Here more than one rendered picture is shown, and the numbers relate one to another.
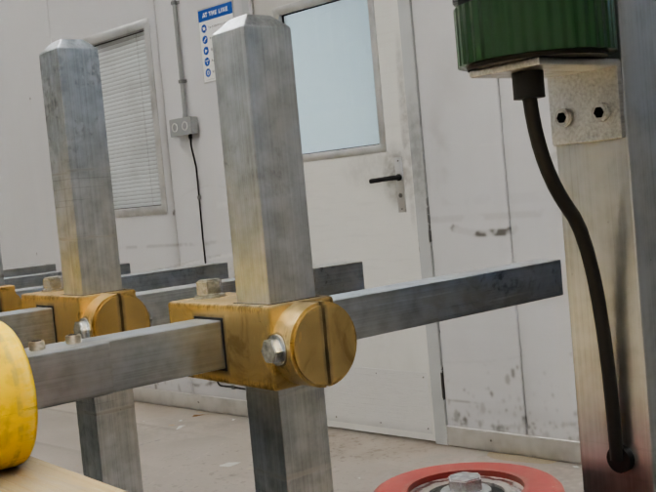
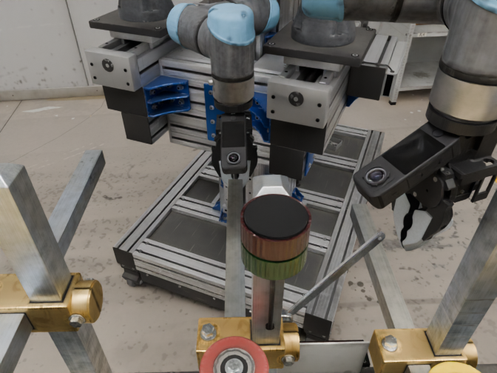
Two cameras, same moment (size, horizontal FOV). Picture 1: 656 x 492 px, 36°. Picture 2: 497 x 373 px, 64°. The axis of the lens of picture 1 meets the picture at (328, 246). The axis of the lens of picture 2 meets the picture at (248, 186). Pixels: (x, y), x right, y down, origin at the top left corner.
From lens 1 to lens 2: 0.43 m
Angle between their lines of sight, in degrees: 59
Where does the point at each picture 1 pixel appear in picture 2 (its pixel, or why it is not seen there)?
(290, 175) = (49, 239)
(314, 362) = (95, 312)
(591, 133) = not seen: hidden behind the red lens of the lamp
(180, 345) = (15, 343)
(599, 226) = not seen: hidden behind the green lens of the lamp
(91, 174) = not seen: outside the picture
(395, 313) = (70, 232)
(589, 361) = (259, 306)
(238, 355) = (44, 323)
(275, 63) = (26, 192)
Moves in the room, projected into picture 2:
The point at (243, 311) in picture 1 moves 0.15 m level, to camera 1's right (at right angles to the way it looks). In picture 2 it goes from (45, 309) to (148, 233)
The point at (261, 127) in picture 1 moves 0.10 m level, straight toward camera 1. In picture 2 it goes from (33, 232) to (100, 277)
